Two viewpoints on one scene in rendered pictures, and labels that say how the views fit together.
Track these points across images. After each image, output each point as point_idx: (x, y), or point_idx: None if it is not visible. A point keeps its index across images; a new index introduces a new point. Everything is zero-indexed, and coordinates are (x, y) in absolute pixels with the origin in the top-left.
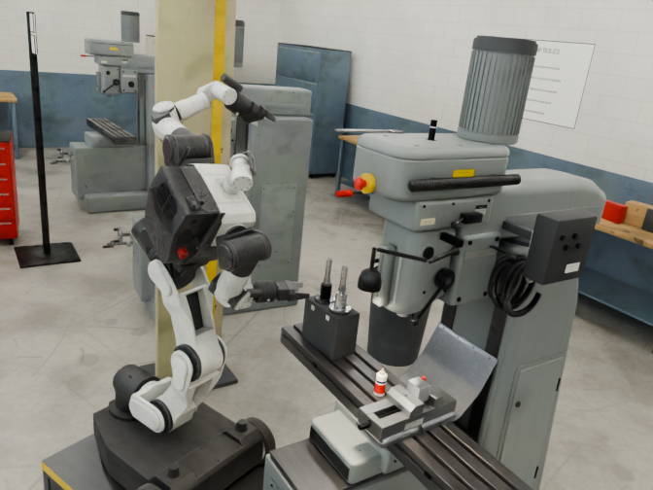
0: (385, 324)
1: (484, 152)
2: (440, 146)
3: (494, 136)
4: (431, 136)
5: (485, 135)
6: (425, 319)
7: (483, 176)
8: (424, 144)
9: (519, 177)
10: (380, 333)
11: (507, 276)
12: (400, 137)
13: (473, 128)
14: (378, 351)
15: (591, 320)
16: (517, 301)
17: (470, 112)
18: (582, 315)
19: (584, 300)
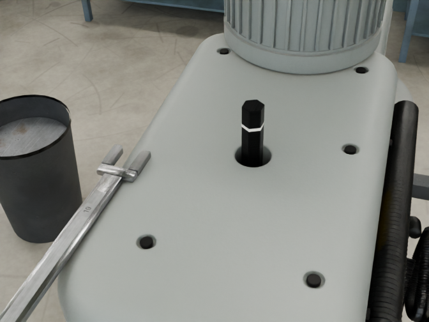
0: (29, 201)
1: (390, 123)
2: (346, 211)
3: (360, 48)
4: (259, 151)
5: (341, 54)
6: (75, 163)
7: (401, 181)
8: (305, 236)
9: (417, 109)
10: (28, 214)
11: (426, 289)
12: (189, 215)
13: (305, 45)
14: (36, 232)
15: (213, 34)
16: (412, 285)
17: (290, 6)
18: (202, 32)
19: (191, 10)
